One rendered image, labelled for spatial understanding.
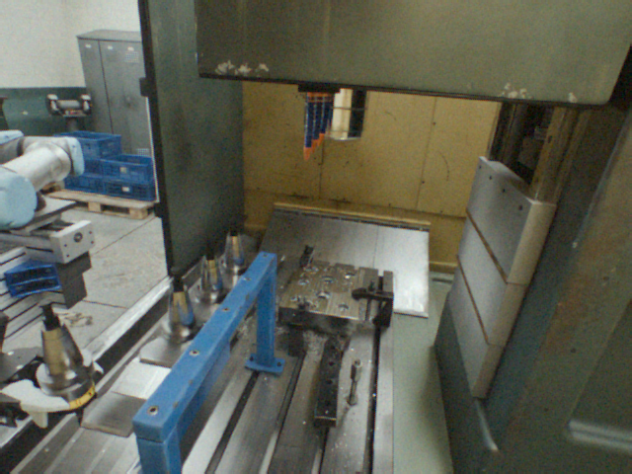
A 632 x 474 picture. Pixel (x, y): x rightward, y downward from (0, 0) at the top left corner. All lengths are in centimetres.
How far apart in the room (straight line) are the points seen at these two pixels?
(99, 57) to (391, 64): 575
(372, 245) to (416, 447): 107
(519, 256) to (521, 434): 39
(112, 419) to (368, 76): 60
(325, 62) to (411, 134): 138
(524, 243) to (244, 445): 70
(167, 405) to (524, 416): 71
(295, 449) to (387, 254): 130
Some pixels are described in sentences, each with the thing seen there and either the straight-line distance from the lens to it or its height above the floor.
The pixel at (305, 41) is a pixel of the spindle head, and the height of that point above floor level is 165.
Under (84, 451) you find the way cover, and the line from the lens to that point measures 120.
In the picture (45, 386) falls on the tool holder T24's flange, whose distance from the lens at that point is 61.
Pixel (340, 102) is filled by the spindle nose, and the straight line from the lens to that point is 90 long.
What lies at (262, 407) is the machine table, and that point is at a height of 90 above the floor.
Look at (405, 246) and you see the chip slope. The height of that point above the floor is 80.
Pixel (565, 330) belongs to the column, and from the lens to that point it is 82.
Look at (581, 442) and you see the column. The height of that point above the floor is 95.
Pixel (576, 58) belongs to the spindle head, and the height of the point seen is 166.
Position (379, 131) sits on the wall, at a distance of 199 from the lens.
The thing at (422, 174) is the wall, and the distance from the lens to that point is 203.
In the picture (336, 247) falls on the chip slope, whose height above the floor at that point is 77.
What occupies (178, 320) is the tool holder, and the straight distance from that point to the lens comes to 62.
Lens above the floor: 161
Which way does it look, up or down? 24 degrees down
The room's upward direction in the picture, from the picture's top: 4 degrees clockwise
